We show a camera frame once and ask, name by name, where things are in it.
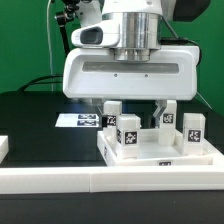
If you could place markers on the white square table top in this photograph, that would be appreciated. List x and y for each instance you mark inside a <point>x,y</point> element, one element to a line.
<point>152,154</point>

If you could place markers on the white marker base plate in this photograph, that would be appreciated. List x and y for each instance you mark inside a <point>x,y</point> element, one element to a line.
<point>77,120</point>

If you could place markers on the white U-shaped obstacle fence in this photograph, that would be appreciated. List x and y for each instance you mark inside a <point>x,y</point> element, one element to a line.
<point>112,179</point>

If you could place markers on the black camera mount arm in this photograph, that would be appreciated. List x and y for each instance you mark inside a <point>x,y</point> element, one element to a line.
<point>65,16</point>

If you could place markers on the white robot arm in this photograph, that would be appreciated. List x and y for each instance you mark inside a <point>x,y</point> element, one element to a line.
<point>120,54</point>

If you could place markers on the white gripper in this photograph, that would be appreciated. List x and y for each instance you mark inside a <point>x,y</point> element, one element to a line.
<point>169,74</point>

